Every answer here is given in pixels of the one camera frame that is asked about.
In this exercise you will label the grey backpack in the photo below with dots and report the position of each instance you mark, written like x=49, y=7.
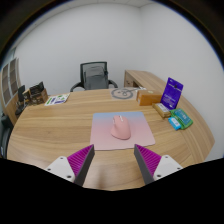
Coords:
x=96, y=78

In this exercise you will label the small black chair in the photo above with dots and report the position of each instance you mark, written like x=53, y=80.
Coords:
x=21, y=100

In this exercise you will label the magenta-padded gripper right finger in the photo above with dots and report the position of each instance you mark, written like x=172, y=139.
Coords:
x=165, y=166

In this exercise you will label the small labelled kraft box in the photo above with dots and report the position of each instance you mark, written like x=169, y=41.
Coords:
x=162, y=110

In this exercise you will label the black leather armchair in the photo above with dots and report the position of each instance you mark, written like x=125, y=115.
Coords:
x=5, y=136

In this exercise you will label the black box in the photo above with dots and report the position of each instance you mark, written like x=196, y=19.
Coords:
x=36, y=88

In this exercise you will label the wooden side desk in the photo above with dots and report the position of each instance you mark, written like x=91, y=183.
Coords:
x=143, y=78

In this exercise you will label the blue packet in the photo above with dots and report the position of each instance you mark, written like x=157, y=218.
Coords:
x=174, y=123

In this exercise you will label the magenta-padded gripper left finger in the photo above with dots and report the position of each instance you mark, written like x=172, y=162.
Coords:
x=63, y=166

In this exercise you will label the purple package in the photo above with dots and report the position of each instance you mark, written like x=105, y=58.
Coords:
x=172, y=93

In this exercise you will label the wooden shelf unit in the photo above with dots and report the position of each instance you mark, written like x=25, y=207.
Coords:
x=8, y=86

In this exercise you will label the black mesh office chair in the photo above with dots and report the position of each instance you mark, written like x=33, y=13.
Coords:
x=82, y=70

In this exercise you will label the green packet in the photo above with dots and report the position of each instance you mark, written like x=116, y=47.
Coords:
x=182, y=118

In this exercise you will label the pink and blue mouse pad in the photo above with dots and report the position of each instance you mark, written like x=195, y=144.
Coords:
x=141, y=131

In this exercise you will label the white sheet with coloured shapes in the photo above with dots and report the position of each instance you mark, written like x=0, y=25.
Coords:
x=57, y=99

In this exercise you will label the large brown cardboard box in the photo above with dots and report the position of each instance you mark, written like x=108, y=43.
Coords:
x=40, y=98

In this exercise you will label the pink computer mouse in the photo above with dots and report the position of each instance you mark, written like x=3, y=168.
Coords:
x=120, y=128

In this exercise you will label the orange-brown cardboard box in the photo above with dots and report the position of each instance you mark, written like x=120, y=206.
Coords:
x=149, y=98

